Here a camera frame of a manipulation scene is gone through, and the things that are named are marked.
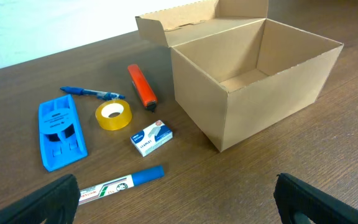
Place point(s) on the white blue staples box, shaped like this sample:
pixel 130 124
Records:
pixel 151 137

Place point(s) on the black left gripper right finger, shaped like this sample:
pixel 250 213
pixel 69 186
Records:
pixel 299 202

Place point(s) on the blue tape dispenser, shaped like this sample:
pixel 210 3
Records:
pixel 60 133

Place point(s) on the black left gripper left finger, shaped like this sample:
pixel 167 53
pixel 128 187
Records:
pixel 56 202

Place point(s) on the red black stapler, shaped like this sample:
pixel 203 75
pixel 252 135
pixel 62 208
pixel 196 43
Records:
pixel 144 90

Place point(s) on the yellow tape roll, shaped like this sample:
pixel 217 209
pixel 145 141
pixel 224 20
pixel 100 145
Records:
pixel 114 115

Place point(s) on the blue ballpoint pen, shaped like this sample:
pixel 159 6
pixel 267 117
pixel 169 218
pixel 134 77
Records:
pixel 102 95

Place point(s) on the white blue whiteboard marker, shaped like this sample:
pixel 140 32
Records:
pixel 114 186

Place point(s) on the open cardboard box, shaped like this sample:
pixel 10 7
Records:
pixel 235 71

